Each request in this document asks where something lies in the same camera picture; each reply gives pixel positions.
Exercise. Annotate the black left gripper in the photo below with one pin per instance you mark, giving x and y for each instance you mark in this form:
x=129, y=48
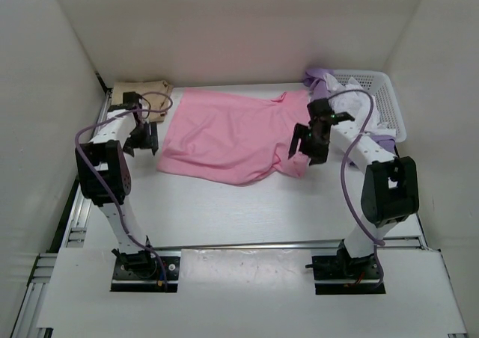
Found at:
x=150, y=142

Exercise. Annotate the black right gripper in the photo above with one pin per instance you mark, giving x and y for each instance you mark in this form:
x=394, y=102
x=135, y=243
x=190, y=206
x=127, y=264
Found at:
x=318, y=156

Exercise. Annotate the beige t shirt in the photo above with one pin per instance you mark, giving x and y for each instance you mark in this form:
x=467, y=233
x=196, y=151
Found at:
x=155, y=93

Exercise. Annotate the pink t shirt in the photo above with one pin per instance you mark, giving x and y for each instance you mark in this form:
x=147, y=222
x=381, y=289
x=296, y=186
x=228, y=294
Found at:
x=233, y=139

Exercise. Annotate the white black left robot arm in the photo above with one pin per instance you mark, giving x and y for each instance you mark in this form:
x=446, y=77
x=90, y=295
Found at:
x=105, y=179

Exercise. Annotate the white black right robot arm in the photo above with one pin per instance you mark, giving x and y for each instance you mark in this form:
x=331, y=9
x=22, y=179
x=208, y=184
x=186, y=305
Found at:
x=389, y=193

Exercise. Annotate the white t shirt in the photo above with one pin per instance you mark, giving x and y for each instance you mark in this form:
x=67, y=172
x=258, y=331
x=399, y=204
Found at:
x=356, y=104

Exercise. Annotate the lavender t shirt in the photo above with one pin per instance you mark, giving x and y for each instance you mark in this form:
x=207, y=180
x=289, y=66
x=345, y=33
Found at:
x=314, y=80

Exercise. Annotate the white plastic laundry basket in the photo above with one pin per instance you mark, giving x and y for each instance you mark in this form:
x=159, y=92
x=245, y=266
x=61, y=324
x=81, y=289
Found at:
x=379, y=85

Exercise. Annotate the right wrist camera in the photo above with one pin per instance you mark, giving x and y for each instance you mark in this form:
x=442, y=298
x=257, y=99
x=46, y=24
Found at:
x=320, y=110

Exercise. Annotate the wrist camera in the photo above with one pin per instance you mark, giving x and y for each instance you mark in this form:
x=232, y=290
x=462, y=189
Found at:
x=320, y=110
x=132, y=100

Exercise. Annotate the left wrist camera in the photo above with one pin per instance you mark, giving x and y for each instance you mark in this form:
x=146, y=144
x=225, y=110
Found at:
x=132, y=100

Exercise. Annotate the aluminium frame rail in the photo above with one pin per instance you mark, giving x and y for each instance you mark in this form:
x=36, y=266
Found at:
x=277, y=212

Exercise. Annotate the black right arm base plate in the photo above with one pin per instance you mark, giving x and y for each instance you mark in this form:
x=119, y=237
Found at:
x=357, y=277

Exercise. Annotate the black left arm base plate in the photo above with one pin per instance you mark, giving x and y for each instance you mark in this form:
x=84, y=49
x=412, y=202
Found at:
x=141, y=272

